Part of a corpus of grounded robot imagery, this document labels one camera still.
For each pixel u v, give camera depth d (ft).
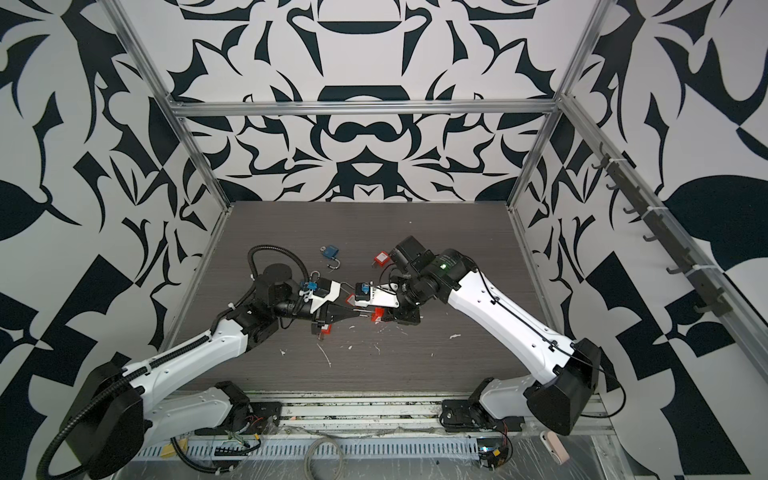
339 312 2.17
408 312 2.03
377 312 2.24
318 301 1.99
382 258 3.35
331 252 3.44
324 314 2.10
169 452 2.22
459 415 2.44
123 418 1.30
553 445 2.25
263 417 2.41
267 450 2.32
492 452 2.33
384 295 1.95
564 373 1.28
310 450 2.34
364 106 2.94
